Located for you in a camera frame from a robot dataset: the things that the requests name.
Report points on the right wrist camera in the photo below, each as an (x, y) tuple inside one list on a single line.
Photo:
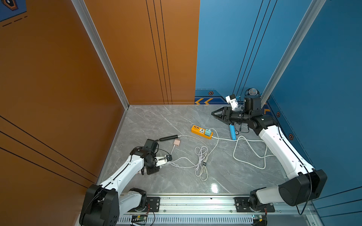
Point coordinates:
[(231, 99)]

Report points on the teal charger cube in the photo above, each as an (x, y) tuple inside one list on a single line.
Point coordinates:
[(208, 133)]

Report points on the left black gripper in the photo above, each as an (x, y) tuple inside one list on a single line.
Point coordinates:
[(152, 168)]

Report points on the green circuit board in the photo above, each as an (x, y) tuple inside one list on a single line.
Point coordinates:
[(259, 218), (140, 219)]

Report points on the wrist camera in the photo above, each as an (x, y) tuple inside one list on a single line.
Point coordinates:
[(231, 99), (162, 160)]

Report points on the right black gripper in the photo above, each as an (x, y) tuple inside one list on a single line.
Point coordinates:
[(229, 114)]

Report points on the aluminium front rail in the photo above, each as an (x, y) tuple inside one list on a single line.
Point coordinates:
[(214, 205)]

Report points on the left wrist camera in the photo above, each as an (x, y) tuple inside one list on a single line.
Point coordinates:
[(162, 160)]

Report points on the right green circuit board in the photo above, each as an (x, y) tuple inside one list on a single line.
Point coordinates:
[(259, 218)]

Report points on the blue microphone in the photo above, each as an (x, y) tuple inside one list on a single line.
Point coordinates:
[(232, 131)]

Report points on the black electric toothbrush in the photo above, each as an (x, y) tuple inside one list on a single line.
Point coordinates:
[(167, 138)]

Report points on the left green circuit board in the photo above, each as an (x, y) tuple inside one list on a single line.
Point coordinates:
[(140, 219)]

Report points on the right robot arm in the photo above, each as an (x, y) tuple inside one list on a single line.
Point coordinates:
[(304, 183)]

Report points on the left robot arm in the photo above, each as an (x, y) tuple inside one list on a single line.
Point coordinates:
[(104, 204)]

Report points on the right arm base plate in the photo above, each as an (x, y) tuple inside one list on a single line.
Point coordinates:
[(242, 204)]

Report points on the pink charger cube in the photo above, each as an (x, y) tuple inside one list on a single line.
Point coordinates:
[(176, 142)]

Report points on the orange power strip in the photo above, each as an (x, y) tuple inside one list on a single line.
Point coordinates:
[(199, 131)]

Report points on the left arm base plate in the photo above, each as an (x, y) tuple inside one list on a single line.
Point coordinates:
[(152, 204)]

